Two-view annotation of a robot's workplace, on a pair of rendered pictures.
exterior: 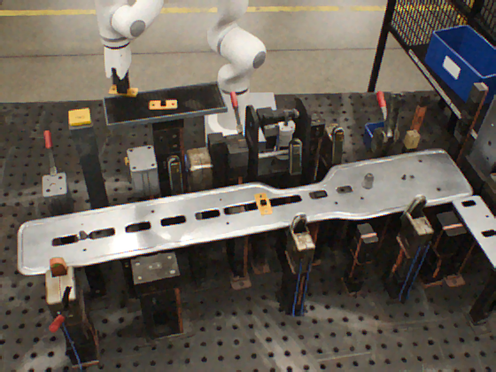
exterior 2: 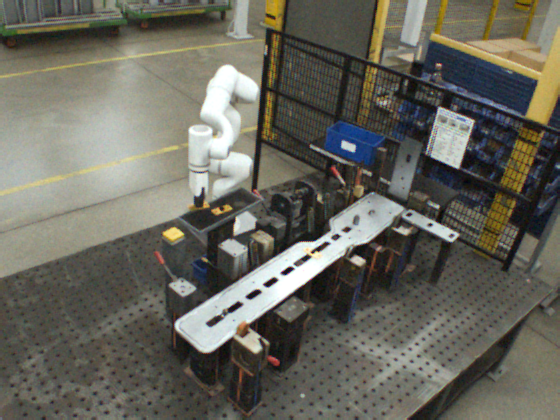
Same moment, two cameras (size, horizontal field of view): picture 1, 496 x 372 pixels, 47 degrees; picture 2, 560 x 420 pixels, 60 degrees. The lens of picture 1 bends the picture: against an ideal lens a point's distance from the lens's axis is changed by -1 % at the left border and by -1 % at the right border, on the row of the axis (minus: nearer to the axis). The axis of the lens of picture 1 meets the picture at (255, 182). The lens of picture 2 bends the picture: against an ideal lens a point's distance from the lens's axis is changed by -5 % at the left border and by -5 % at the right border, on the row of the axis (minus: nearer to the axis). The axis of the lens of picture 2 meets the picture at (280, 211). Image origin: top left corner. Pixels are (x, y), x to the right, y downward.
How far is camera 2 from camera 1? 1.13 m
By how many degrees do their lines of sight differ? 30
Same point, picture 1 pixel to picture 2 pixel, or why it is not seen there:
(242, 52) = (241, 165)
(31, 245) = (195, 333)
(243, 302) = (315, 328)
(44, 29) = not seen: outside the picture
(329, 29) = (181, 162)
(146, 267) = (287, 310)
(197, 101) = (240, 201)
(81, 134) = (178, 246)
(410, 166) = (367, 206)
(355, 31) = not seen: hidden behind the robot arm
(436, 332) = (422, 296)
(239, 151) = (281, 225)
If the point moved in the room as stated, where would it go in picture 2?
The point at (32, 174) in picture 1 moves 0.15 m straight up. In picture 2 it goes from (95, 311) to (91, 286)
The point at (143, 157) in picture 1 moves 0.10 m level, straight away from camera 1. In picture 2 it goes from (233, 246) to (216, 234)
